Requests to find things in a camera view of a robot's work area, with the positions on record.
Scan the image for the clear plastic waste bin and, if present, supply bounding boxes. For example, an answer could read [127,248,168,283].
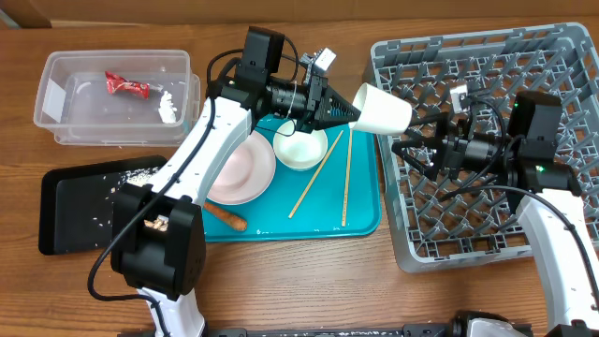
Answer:
[33,50,200,147]

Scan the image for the wooden chopstick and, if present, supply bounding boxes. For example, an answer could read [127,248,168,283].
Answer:
[342,129,353,227]
[287,130,343,219]

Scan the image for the pink plate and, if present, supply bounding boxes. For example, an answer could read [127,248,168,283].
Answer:
[208,132,276,205]

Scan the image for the black rectangular tray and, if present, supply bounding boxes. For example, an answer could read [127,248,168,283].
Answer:
[38,155,167,256]

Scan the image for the orange carrot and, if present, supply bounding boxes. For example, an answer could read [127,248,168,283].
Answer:
[204,201,247,231]

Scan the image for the spilled white rice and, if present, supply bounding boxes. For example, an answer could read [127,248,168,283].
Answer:
[89,167,159,248]

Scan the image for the white tissue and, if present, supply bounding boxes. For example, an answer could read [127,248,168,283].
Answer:
[158,91,177,124]

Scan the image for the red snack wrapper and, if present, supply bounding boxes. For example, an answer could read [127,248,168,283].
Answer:
[105,71,150,99]

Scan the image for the white bowl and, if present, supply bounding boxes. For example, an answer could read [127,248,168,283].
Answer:
[272,120,329,171]

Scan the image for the grey dishwasher rack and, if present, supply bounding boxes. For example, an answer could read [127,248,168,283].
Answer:
[365,23,598,272]

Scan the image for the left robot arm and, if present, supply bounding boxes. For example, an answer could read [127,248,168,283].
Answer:
[98,27,359,336]

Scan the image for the nut shell food scraps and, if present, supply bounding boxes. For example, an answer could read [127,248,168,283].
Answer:
[144,215,168,232]

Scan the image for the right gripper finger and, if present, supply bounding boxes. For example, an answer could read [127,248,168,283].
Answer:
[390,138,444,180]
[404,112,445,136]

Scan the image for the white cup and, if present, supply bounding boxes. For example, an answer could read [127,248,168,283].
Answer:
[348,82,412,136]

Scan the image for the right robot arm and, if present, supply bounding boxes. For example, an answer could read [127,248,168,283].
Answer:
[391,91,598,336]

